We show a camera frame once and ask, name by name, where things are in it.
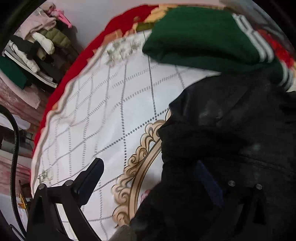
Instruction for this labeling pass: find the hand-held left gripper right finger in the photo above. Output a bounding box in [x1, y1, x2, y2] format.
[194, 160, 269, 241]

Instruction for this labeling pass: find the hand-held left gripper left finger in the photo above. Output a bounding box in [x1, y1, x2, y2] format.
[26, 158, 104, 241]

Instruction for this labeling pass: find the black jacket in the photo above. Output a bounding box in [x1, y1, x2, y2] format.
[129, 70, 296, 241]

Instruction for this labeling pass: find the pile of folded clothes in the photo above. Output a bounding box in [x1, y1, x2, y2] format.
[0, 2, 79, 91]

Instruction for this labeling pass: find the white patterned bed blanket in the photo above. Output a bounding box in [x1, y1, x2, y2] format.
[31, 14, 222, 241]

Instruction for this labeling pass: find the red bed cover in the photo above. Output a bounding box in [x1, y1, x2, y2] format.
[32, 4, 160, 156]

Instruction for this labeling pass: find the green striped sweater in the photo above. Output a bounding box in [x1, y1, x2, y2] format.
[142, 6, 296, 92]

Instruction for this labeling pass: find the black cable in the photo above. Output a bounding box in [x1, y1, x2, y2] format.
[0, 105, 28, 239]

